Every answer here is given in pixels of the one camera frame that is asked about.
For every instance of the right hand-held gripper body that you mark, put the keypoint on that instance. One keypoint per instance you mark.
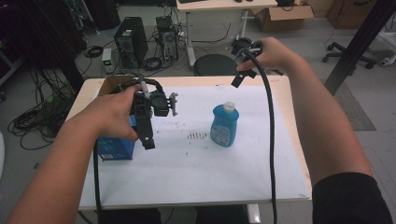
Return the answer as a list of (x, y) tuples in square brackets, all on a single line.
[(244, 45)]

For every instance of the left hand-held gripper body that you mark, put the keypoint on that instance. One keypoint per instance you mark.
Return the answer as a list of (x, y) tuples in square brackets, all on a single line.
[(158, 105)]

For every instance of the blue cardboard box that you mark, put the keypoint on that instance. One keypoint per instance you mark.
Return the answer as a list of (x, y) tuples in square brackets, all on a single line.
[(115, 149)]

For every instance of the blue bottle with white cap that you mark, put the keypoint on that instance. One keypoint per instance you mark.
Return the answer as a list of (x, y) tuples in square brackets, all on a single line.
[(224, 127)]

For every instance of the person's right hand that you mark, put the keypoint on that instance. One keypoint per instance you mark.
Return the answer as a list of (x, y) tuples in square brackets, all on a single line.
[(277, 54)]

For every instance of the person's left hand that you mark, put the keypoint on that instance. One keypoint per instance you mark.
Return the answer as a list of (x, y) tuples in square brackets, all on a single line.
[(109, 115)]

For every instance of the round black stool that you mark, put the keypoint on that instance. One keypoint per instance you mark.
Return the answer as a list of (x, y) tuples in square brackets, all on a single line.
[(214, 65)]

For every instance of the white desk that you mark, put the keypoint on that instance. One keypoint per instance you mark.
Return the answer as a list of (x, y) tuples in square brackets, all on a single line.
[(224, 5)]

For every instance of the open brown cardboard box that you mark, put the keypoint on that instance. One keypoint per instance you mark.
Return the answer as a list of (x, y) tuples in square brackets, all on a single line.
[(281, 18)]

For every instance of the open computer case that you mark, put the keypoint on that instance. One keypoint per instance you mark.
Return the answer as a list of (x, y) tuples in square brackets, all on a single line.
[(168, 43)]

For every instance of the white table mat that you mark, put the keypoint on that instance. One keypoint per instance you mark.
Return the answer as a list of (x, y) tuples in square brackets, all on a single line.
[(193, 174)]

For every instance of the black office chair base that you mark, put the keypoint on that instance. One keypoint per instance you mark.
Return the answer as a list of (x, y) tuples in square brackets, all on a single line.
[(342, 51)]

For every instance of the small grey power supply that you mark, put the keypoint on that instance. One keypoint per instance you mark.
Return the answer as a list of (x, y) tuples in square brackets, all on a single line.
[(107, 59)]

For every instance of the black computer tower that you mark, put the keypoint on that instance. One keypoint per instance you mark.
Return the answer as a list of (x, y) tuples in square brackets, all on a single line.
[(132, 40)]

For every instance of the black metal stand beam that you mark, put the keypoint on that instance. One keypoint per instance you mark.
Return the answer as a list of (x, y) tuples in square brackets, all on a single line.
[(358, 46)]

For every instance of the grey floor mat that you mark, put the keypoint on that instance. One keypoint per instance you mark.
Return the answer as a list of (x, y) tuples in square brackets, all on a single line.
[(355, 112)]

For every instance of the closed brown cardboard box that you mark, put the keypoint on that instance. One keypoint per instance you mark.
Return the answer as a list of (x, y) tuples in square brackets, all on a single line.
[(351, 14)]

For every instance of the white equipment base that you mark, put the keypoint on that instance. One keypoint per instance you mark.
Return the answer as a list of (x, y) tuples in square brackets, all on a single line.
[(388, 59)]

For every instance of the white table leg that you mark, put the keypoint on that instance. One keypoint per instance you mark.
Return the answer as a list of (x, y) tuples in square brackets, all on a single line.
[(253, 214)]

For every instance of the black curtain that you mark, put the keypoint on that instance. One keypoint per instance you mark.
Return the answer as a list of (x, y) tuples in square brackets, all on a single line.
[(37, 34)]

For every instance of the black sleeve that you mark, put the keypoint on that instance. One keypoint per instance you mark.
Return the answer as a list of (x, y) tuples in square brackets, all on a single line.
[(351, 200)]

